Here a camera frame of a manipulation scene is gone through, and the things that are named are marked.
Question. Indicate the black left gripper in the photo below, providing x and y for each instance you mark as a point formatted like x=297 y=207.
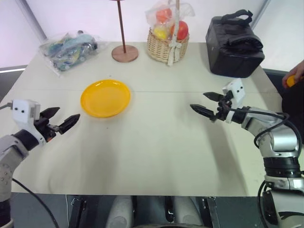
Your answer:
x=45 y=127

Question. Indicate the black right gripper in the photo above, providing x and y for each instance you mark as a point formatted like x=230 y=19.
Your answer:
x=225 y=107

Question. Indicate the small orange-yellow object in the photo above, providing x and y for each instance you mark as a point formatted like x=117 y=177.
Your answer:
x=291 y=82

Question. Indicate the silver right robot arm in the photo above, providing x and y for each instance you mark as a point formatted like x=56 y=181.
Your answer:
x=282 y=140

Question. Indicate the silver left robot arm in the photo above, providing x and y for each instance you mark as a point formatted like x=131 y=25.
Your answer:
x=10 y=152

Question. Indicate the yellow plastic plate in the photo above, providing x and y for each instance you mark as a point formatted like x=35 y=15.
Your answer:
x=105 y=98

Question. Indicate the orange fruit in bag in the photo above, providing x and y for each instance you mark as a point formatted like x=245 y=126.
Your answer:
x=164 y=14

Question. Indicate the clear plastic bag of fruit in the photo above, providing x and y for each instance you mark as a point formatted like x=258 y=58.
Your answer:
x=152 y=14

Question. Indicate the person's bare hand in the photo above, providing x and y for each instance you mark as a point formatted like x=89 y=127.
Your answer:
x=297 y=70

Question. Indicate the black fabric bag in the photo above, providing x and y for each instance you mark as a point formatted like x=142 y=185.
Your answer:
x=231 y=52

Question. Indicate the clear bag of colourful items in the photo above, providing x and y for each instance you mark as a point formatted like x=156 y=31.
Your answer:
x=69 y=51

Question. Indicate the wicker basket with white bow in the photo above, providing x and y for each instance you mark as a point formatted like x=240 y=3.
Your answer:
x=161 y=48

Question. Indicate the red apple in bag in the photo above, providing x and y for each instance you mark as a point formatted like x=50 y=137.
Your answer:
x=182 y=29

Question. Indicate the person's dark garment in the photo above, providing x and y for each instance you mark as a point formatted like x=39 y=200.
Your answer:
x=294 y=102

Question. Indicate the yellow lemon in bag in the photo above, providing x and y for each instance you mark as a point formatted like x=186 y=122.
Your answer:
x=159 y=32

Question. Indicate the wooden stand with round base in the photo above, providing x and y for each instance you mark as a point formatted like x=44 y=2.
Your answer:
x=125 y=54

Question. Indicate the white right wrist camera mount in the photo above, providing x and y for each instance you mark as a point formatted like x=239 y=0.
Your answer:
x=237 y=91

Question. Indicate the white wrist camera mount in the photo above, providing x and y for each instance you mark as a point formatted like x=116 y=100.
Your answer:
x=23 y=111
x=237 y=91

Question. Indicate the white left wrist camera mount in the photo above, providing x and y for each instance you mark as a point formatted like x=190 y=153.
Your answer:
x=23 y=111

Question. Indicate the black metal bracket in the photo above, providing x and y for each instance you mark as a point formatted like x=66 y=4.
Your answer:
x=78 y=211
x=212 y=211

